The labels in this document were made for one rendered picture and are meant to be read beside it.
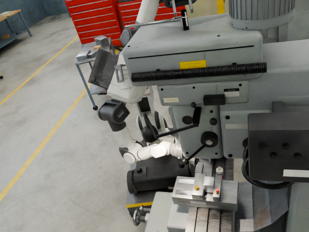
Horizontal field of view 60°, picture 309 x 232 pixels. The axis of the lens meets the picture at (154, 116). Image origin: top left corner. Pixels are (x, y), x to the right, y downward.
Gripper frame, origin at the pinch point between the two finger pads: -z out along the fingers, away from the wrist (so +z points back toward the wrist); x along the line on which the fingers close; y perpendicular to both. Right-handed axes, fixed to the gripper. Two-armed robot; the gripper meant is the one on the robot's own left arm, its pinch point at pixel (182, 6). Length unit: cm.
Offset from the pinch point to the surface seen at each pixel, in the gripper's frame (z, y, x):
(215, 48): -21.2, 1.3, -7.7
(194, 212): -64, -83, 10
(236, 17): -13.7, 4.4, -15.5
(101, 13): 379, -347, 159
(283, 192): -60, -68, -34
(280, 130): -52, 3, -19
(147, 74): -22.1, -5.1, 15.8
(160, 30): -3.4, -5.8, 9.5
